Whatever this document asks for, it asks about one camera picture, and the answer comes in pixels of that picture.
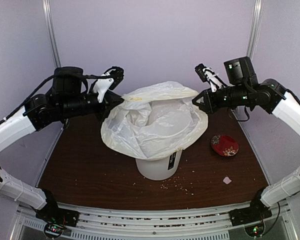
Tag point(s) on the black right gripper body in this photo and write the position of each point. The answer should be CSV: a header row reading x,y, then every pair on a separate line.
x,y
238,95

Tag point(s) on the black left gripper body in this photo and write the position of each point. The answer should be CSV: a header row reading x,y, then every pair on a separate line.
x,y
74,105

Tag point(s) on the translucent white trash bag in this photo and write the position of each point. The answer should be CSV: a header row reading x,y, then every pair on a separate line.
x,y
154,121

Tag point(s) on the white plastic trash bin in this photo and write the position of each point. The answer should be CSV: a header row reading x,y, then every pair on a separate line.
x,y
160,169

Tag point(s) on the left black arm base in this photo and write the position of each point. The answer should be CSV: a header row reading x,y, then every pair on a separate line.
x,y
53,214

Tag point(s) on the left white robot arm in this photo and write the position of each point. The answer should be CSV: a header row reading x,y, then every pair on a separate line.
x,y
68,93

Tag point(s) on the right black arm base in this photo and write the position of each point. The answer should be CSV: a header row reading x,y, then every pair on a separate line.
x,y
256,211

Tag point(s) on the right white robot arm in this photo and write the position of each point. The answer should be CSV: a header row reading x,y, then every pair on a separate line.
x,y
276,100

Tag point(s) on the red floral plate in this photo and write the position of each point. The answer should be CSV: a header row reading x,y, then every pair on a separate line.
x,y
224,145

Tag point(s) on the small pink paper scrap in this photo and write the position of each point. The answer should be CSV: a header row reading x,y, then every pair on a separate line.
x,y
227,180

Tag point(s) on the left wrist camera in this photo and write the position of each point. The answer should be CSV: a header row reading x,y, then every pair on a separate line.
x,y
109,80

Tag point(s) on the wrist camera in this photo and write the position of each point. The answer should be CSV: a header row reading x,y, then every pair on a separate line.
x,y
206,74
109,80

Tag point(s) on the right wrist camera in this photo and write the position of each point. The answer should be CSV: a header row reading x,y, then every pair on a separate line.
x,y
206,74

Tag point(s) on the right aluminium frame post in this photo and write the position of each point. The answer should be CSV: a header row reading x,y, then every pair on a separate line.
x,y
254,28

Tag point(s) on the aluminium frame post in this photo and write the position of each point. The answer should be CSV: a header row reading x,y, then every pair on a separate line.
x,y
254,28
51,32

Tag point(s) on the left aluminium frame post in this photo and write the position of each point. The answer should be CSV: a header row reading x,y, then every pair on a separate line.
x,y
51,32

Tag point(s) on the aluminium front rail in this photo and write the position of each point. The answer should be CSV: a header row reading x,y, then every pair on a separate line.
x,y
210,223

